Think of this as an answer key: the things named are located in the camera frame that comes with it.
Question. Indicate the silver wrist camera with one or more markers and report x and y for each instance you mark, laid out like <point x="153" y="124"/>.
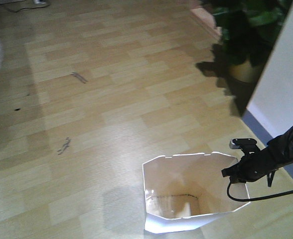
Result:
<point x="246" y="145"/>

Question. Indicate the green potted plant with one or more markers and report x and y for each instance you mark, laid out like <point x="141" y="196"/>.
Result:
<point x="249" y="30"/>

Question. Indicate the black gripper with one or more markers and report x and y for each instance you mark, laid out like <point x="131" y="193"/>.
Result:
<point x="251" y="167"/>

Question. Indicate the white cardboard trash bin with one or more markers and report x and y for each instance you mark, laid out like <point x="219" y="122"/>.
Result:
<point x="186" y="191"/>

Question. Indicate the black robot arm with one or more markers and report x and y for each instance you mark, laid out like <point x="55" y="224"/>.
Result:
<point x="281" y="149"/>

